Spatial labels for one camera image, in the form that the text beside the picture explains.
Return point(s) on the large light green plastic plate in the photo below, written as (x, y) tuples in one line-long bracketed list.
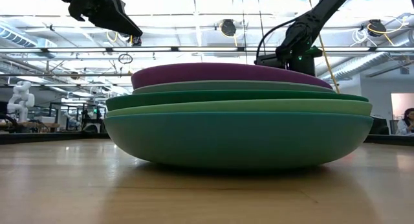
[(239, 107)]

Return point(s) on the purple plastic plate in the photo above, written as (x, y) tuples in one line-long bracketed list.
[(220, 72)]

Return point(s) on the small white robot arm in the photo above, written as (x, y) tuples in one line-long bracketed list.
[(71, 118)]

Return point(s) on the black aluminium table frame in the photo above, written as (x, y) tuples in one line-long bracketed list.
[(48, 137)]

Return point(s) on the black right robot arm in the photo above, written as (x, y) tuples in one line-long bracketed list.
[(310, 20)]

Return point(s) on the person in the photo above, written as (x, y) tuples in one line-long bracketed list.
[(406, 123)]

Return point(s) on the large dark green plastic plate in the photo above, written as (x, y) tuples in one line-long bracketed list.
[(226, 96)]

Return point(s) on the white humanoid robot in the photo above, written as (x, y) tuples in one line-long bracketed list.
[(21, 97)]

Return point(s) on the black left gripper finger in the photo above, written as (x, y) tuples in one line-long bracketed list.
[(116, 18)]

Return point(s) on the large teal plastic plate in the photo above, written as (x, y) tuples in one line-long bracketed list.
[(239, 140)]

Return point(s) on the pale blue-grey plastic plate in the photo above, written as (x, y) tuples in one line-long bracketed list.
[(233, 86)]

